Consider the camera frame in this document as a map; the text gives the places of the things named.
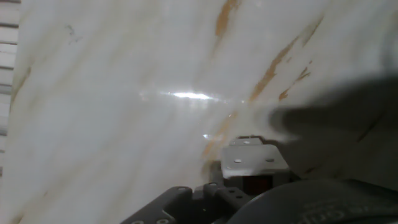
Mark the marble pattern mat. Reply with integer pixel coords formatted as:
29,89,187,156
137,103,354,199
0,0,398,224

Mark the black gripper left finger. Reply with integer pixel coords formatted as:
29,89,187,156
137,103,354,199
119,160,252,224

